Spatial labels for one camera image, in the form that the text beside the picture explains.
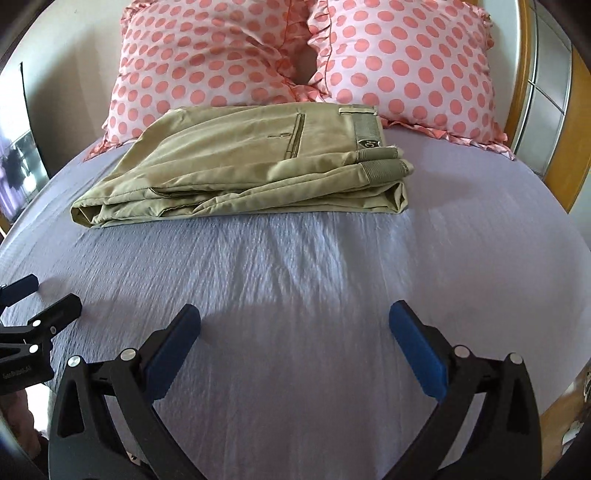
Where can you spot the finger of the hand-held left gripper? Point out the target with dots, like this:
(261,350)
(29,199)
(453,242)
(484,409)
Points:
(22,285)
(64,308)

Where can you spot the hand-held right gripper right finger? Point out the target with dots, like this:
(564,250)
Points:
(418,353)

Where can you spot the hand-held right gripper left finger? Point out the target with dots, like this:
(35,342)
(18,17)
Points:
(171,344)

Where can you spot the khaki pants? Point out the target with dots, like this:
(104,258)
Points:
(231,161)

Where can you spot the person's left forearm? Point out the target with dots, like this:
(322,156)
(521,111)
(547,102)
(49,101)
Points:
(18,415)

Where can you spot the dark framed picture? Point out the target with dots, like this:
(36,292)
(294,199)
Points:
(21,170)

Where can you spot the pink polka dot pillow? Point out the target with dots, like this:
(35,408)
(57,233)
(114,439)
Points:
(184,60)
(406,60)

